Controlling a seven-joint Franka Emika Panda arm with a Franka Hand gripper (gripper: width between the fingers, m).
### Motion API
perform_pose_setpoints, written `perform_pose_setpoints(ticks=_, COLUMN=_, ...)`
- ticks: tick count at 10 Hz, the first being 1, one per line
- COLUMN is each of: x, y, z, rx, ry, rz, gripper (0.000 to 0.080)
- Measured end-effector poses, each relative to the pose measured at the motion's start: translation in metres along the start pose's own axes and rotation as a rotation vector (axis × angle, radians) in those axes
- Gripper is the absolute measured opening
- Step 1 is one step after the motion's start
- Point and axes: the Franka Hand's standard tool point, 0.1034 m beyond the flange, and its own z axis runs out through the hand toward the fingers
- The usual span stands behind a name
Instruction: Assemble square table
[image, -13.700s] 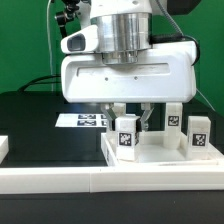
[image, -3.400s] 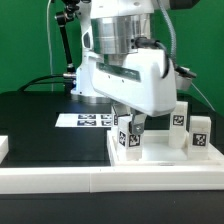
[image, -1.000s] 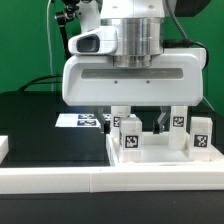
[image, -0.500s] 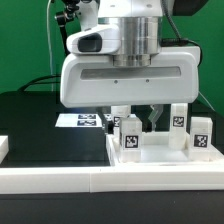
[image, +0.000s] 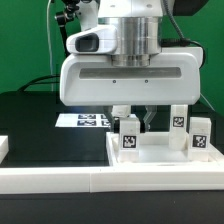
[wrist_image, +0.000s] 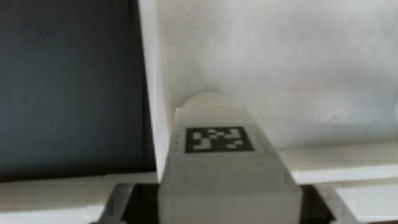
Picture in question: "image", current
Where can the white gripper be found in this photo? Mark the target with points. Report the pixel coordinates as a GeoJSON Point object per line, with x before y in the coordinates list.
{"type": "Point", "coordinates": [172, 77]}

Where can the white square tabletop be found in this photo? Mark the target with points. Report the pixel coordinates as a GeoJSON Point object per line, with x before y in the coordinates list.
{"type": "Point", "coordinates": [153, 149]}

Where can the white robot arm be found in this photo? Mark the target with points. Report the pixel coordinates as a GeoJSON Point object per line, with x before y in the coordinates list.
{"type": "Point", "coordinates": [119, 59]}

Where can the white fiducial marker sheet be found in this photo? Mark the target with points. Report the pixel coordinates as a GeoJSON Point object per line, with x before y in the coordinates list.
{"type": "Point", "coordinates": [82, 120]}

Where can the white U-shaped fence wall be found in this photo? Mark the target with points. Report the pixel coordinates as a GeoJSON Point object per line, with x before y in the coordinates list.
{"type": "Point", "coordinates": [194, 176]}

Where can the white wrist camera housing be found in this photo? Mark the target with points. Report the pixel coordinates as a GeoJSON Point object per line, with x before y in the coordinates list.
{"type": "Point", "coordinates": [101, 39]}

